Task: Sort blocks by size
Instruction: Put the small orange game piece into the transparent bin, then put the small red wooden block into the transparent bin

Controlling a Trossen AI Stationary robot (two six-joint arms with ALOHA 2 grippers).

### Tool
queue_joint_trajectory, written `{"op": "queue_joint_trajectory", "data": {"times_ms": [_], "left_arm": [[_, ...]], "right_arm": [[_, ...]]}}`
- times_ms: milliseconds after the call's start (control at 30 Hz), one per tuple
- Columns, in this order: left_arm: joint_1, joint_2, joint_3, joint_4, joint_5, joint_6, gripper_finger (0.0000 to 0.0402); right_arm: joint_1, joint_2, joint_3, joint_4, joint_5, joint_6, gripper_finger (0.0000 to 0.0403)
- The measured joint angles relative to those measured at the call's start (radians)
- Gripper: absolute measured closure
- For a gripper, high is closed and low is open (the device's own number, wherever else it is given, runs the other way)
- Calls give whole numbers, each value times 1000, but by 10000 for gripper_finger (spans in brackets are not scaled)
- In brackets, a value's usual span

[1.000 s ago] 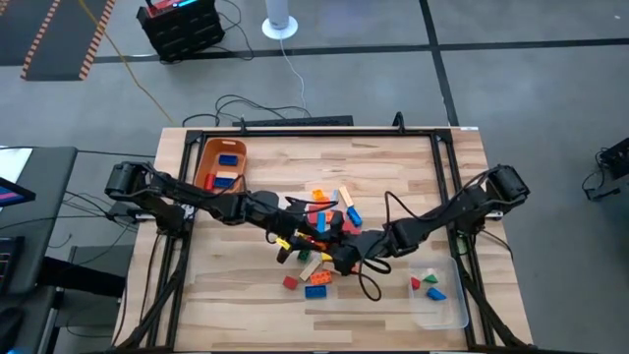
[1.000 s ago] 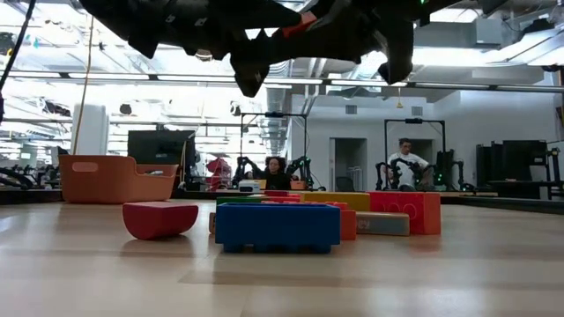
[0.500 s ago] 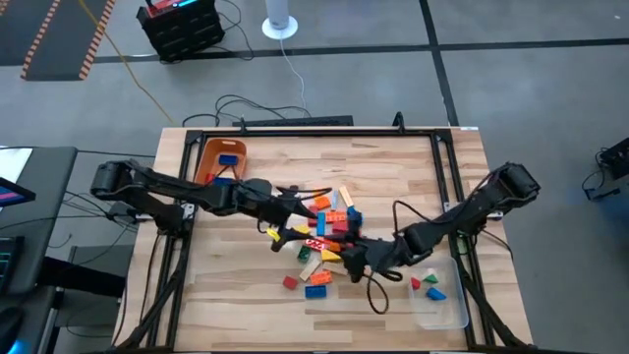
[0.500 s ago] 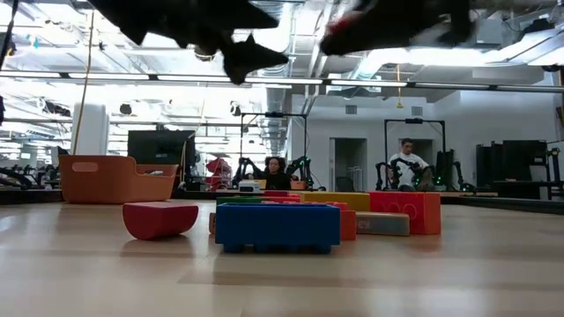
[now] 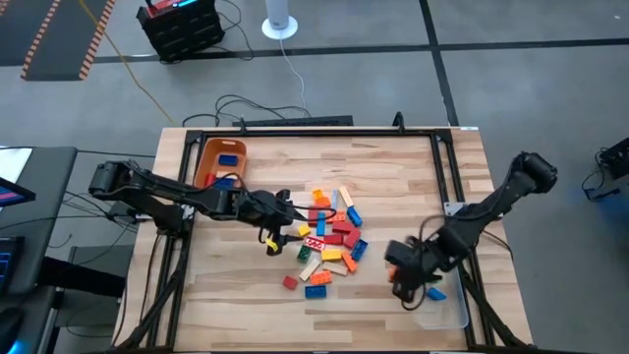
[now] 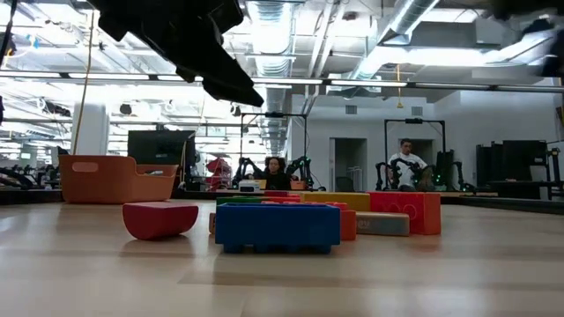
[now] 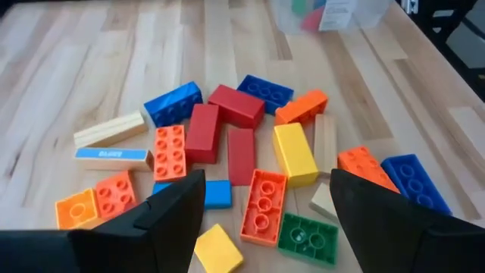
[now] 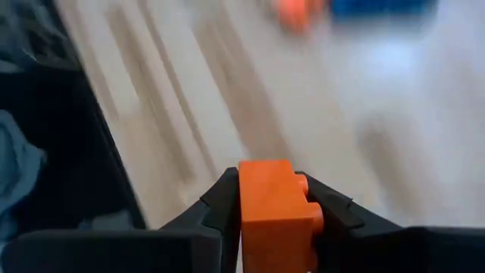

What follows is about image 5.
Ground white cable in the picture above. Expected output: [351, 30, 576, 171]
[279, 37, 309, 118]

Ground tablet screen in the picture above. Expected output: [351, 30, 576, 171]
[0, 176, 36, 207]

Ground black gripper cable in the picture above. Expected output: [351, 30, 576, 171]
[407, 213, 446, 312]
[287, 204, 339, 222]

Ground clear plastic bin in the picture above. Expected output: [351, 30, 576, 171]
[410, 255, 471, 330]

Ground black striped floor mat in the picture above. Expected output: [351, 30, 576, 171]
[19, 0, 118, 83]

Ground yellow cable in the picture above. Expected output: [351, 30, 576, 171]
[78, 0, 176, 127]

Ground black power strip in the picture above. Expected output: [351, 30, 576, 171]
[232, 115, 355, 128]

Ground black floor device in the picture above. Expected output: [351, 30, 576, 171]
[582, 136, 629, 203]

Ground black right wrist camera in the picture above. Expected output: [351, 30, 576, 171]
[384, 239, 414, 266]

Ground black side desk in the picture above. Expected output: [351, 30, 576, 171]
[0, 146, 79, 296]

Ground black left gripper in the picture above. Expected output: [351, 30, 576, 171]
[230, 190, 302, 257]

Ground white paper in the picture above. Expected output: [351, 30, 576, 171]
[0, 147, 33, 186]

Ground orange plastic bin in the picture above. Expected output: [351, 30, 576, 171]
[193, 138, 249, 191]

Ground black crate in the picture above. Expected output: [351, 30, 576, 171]
[136, 0, 226, 64]

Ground black floor cables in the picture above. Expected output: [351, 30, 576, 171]
[181, 93, 314, 128]

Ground black table frame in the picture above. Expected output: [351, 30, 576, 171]
[113, 111, 532, 354]

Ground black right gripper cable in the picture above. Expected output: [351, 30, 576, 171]
[407, 213, 446, 312]

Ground red device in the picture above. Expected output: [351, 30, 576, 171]
[146, 0, 200, 16]

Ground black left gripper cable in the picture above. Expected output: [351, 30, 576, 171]
[287, 204, 339, 222]

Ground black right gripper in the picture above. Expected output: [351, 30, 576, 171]
[392, 235, 458, 304]

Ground black laptop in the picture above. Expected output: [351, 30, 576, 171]
[0, 235, 26, 296]

